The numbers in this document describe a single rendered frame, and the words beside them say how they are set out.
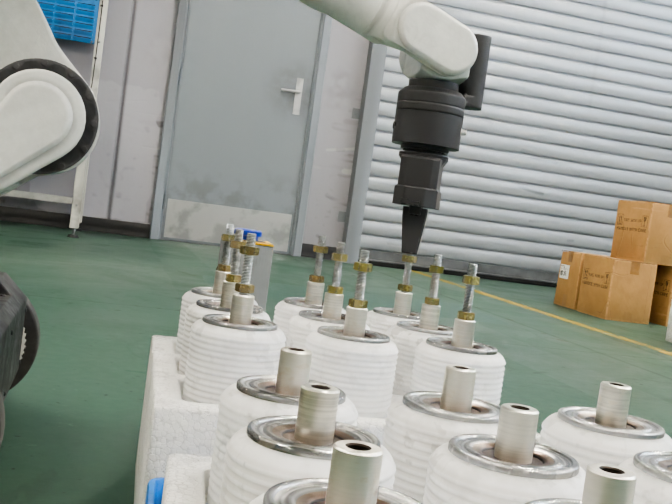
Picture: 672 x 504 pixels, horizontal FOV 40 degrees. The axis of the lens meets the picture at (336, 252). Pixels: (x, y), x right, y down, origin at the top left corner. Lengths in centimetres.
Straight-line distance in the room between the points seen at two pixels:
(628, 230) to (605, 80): 225
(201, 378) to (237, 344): 5
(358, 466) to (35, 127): 84
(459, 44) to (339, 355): 45
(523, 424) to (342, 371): 39
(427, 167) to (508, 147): 540
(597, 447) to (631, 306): 408
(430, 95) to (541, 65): 554
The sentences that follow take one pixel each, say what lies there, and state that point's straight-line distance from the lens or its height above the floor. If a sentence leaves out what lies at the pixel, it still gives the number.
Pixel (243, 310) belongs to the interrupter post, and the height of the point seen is 27.
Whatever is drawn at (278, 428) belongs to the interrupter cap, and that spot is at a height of 25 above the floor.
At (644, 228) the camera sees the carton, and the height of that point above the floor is 47.
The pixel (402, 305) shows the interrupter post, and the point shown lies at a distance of 120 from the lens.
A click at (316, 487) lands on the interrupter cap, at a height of 25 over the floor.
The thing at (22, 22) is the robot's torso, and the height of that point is 55.
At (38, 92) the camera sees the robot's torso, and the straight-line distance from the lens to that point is 117.
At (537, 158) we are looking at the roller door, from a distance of 666.
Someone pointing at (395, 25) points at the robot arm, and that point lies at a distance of 115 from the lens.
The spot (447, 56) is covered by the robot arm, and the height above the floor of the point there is 58.
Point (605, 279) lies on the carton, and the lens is 471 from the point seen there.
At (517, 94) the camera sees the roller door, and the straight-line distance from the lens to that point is 662.
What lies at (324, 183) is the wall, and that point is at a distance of 619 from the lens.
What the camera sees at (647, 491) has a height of 24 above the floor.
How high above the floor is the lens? 38
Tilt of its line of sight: 3 degrees down
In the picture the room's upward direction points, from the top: 8 degrees clockwise
